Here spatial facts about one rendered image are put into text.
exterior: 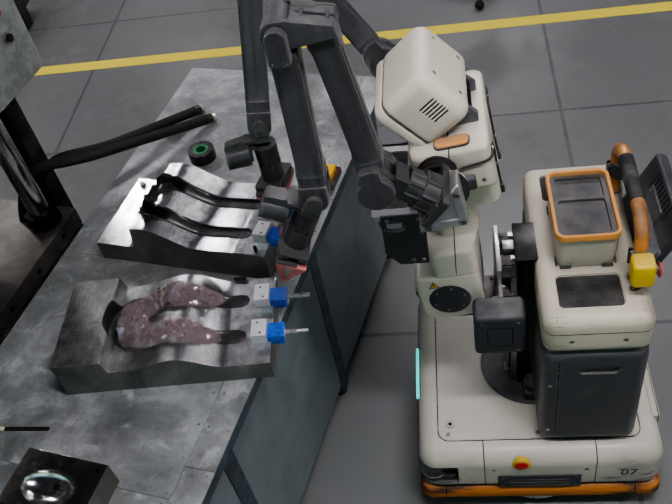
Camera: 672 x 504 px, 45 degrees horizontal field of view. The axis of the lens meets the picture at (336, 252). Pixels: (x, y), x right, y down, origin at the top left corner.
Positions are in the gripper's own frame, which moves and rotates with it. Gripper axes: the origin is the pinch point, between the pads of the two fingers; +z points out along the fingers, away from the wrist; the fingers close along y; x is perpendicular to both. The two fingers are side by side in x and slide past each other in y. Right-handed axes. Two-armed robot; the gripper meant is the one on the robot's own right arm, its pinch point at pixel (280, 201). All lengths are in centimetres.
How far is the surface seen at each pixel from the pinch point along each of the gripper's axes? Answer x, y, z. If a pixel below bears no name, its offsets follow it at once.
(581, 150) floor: 67, -136, 90
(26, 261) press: -73, 21, 13
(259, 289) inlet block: 3.9, 27.5, 2.7
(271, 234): 1.6, 11.5, 0.5
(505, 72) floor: 27, -189, 90
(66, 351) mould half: -33, 55, 0
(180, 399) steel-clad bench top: -7, 56, 11
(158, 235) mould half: -27.2, 17.7, -1.1
